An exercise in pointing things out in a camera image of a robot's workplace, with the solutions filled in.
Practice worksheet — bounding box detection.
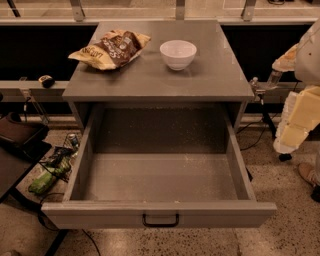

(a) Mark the grey top drawer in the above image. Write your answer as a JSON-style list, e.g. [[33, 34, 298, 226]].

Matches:
[[42, 105, 277, 229]]

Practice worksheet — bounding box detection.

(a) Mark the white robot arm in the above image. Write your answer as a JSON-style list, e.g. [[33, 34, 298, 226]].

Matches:
[[272, 19, 320, 154]]

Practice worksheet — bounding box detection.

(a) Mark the grey cabinet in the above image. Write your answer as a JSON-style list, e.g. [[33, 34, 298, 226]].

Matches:
[[63, 20, 253, 126]]

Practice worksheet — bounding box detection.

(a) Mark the white bowl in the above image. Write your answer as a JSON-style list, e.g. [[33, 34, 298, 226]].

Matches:
[[160, 40, 197, 71]]

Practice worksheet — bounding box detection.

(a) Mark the soda can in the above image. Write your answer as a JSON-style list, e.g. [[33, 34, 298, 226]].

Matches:
[[67, 133, 79, 149]]

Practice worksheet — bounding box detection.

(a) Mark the brown yellow chip bag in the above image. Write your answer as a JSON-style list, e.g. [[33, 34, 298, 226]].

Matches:
[[68, 29, 151, 71]]

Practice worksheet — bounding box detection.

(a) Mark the green snack bag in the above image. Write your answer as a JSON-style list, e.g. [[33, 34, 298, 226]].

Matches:
[[28, 157, 71, 195]]

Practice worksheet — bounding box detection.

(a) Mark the clear plastic water bottle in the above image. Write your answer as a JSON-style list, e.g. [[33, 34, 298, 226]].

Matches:
[[267, 70, 282, 90]]

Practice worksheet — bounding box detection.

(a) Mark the black yellow tape measure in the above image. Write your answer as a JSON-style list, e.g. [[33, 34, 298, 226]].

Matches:
[[38, 75, 55, 89]]

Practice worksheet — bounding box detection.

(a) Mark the black tripod stand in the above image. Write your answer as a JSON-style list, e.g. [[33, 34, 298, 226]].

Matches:
[[249, 77, 293, 163]]

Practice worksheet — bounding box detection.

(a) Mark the dark side table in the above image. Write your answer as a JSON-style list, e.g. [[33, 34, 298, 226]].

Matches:
[[0, 112, 51, 201]]

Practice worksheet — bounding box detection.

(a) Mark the brown shoe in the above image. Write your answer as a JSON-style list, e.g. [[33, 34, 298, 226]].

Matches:
[[298, 163, 320, 187]]

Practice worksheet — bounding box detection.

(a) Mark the black drawer handle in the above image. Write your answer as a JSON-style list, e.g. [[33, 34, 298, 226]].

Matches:
[[142, 214, 180, 228]]

